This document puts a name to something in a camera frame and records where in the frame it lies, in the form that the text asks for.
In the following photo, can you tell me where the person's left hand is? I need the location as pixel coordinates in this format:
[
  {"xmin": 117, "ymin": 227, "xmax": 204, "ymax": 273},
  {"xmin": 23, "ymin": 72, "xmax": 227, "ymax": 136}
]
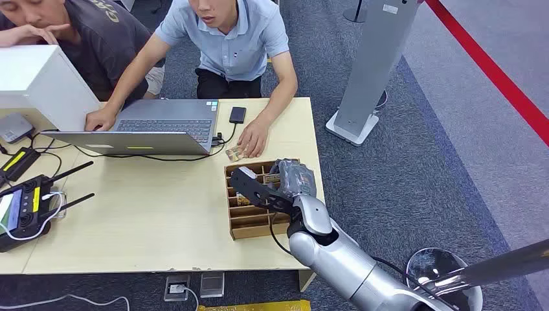
[{"xmin": 236, "ymin": 118, "xmax": 271, "ymax": 159}]

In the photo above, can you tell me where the person's hand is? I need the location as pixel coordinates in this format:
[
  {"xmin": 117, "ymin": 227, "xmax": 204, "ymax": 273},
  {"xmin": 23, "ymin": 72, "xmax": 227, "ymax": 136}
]
[{"xmin": 0, "ymin": 23, "xmax": 72, "ymax": 49}]

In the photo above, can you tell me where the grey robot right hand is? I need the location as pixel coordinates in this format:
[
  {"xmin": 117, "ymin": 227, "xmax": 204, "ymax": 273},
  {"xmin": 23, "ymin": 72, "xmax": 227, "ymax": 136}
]
[{"xmin": 268, "ymin": 158, "xmax": 318, "ymax": 200}]

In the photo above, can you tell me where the person's right hand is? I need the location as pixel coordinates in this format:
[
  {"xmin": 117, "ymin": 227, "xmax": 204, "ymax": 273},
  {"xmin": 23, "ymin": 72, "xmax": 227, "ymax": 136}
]
[{"xmin": 84, "ymin": 106, "xmax": 117, "ymax": 133}]

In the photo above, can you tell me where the wooden card holder box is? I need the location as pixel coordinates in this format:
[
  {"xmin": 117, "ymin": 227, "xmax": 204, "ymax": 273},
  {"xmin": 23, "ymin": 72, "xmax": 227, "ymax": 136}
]
[{"xmin": 223, "ymin": 158, "xmax": 302, "ymax": 241}]

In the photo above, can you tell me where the person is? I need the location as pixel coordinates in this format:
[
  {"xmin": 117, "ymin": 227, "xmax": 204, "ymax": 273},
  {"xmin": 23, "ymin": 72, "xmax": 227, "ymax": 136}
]
[
  {"xmin": 0, "ymin": 0, "xmax": 166, "ymax": 109},
  {"xmin": 84, "ymin": 0, "xmax": 299, "ymax": 159}
]

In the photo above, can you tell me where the black external drive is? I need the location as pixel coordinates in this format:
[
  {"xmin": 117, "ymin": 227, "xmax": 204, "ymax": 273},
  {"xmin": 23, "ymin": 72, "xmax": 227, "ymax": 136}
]
[{"xmin": 228, "ymin": 106, "xmax": 248, "ymax": 125}]

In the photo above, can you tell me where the white monitor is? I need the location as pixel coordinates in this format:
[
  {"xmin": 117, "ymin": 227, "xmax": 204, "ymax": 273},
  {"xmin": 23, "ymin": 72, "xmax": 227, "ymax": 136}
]
[{"xmin": 0, "ymin": 45, "xmax": 102, "ymax": 133}]

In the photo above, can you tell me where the grey laptop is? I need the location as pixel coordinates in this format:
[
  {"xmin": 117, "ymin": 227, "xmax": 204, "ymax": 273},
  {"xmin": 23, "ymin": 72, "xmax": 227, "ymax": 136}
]
[{"xmin": 42, "ymin": 98, "xmax": 220, "ymax": 157}]

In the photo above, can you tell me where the grey mini computer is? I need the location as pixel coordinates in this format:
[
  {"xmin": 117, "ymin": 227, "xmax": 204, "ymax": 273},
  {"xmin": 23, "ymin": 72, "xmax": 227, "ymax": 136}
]
[{"xmin": 0, "ymin": 113, "xmax": 35, "ymax": 145}]

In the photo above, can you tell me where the black power adapter yellow label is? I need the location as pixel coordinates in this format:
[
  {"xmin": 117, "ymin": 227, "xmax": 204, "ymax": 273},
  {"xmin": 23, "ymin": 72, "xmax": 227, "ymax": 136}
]
[{"xmin": 0, "ymin": 147, "xmax": 42, "ymax": 186}]

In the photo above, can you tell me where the wooden table leg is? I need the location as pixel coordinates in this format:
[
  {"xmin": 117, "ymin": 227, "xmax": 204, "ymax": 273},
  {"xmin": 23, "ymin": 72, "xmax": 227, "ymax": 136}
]
[{"xmin": 297, "ymin": 269, "xmax": 318, "ymax": 294}]

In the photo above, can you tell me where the black remote controller with antennas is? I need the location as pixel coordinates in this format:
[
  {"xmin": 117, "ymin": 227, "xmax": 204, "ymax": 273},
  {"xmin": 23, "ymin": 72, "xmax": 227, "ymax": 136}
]
[{"xmin": 0, "ymin": 161, "xmax": 96, "ymax": 253}]

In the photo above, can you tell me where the yellow floor tape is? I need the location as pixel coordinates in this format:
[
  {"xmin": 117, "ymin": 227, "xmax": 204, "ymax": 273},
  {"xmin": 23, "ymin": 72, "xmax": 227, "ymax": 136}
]
[{"xmin": 196, "ymin": 299, "xmax": 311, "ymax": 311}]

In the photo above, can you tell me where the floor socket cover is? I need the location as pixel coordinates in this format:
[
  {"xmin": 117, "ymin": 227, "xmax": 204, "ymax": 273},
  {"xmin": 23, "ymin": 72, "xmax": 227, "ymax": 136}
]
[{"xmin": 199, "ymin": 271, "xmax": 225, "ymax": 299}]

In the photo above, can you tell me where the grey kiosk stand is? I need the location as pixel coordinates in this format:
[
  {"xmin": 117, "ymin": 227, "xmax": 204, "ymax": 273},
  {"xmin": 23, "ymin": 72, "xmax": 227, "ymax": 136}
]
[{"xmin": 324, "ymin": 0, "xmax": 424, "ymax": 148}]

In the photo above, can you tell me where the round stanchion base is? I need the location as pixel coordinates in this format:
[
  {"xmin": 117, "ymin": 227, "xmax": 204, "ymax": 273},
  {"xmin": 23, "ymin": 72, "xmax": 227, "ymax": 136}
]
[{"xmin": 342, "ymin": 0, "xmax": 369, "ymax": 23}]

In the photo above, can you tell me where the floor power socket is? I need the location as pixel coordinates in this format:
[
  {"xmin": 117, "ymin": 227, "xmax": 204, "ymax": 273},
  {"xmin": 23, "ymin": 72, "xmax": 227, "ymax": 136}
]
[{"xmin": 163, "ymin": 274, "xmax": 191, "ymax": 303}]

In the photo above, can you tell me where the chrome stanchion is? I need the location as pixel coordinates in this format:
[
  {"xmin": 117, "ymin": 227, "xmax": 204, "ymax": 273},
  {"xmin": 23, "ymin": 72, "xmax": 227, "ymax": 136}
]
[{"xmin": 405, "ymin": 238, "xmax": 549, "ymax": 311}]

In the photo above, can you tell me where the red barrier belt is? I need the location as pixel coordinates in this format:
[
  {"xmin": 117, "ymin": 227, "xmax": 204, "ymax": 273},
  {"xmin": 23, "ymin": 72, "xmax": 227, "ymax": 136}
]
[{"xmin": 424, "ymin": 0, "xmax": 549, "ymax": 150}]

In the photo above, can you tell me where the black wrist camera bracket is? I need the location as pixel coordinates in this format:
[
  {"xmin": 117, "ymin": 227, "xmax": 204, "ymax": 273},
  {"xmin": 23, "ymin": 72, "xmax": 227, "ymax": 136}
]
[{"xmin": 229, "ymin": 166, "xmax": 298, "ymax": 216}]

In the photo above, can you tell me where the black adapter cable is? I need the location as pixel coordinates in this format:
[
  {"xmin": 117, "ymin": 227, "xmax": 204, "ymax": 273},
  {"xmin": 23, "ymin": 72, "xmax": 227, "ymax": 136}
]
[{"xmin": 26, "ymin": 128, "xmax": 74, "ymax": 178}]

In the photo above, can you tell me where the black drive cable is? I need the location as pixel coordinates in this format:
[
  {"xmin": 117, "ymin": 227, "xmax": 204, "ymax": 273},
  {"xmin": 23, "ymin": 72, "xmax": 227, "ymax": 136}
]
[{"xmin": 73, "ymin": 122, "xmax": 239, "ymax": 163}]

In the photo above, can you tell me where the white floor cable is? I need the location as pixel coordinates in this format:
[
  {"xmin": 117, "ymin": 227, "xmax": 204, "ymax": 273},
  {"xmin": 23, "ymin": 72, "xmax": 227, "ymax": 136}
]
[{"xmin": 0, "ymin": 286, "xmax": 200, "ymax": 311}]

